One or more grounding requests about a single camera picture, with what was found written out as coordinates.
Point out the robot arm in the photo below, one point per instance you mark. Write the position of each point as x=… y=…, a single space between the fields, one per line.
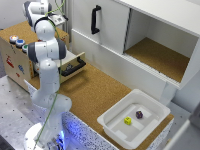
x=46 y=78

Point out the wooden drawer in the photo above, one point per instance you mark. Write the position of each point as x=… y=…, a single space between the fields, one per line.
x=74 y=57

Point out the yellow block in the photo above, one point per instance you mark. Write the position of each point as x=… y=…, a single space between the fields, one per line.
x=127 y=120

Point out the red button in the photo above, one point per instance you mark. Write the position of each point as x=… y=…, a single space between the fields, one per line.
x=13 y=38

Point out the white sliding door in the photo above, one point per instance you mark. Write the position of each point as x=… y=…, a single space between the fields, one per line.
x=110 y=25

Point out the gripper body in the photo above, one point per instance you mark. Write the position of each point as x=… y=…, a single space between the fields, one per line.
x=58 y=20

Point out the white plastic box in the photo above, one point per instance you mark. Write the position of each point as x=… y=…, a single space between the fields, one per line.
x=115 y=128

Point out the wooden drawer box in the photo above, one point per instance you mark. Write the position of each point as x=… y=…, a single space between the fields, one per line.
x=11 y=70

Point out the purple block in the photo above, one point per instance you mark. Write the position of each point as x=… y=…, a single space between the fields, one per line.
x=139 y=114

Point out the green button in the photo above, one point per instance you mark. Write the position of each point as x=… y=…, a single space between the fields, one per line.
x=25 y=47

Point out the blue button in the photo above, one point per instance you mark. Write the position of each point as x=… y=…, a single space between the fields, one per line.
x=20 y=42

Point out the white cabinet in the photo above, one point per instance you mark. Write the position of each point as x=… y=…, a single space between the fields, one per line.
x=156 y=20

